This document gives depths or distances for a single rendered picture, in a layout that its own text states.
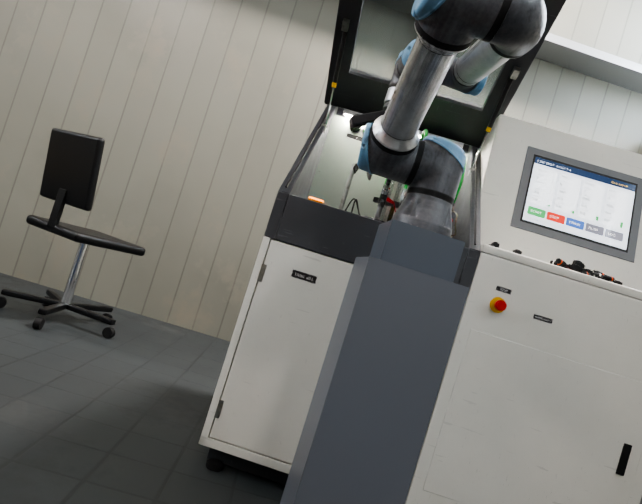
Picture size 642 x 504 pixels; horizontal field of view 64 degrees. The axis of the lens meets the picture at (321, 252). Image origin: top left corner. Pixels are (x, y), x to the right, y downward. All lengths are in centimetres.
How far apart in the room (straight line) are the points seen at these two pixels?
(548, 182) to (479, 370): 81
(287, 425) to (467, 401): 59
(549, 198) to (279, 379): 122
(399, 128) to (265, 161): 294
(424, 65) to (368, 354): 62
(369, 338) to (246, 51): 342
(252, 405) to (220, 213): 248
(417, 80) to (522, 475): 130
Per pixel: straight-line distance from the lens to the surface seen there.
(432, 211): 124
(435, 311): 119
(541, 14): 106
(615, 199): 227
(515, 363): 180
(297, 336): 172
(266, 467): 190
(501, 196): 209
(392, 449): 123
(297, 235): 171
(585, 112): 481
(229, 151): 411
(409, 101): 114
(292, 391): 175
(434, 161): 127
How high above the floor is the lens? 74
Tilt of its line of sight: 2 degrees up
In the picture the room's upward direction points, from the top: 17 degrees clockwise
